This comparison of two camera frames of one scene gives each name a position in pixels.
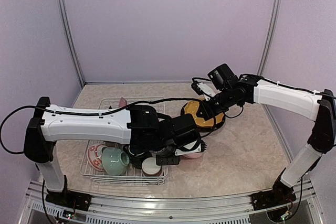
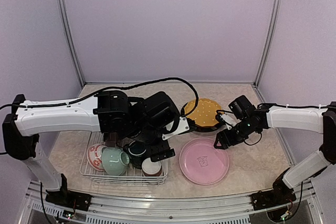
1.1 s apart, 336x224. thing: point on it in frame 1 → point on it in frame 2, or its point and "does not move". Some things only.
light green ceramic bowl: [114, 161] does not move
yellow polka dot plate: [192, 107] does not move
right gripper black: [208, 114] → [226, 139]
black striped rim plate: [205, 128] does not move
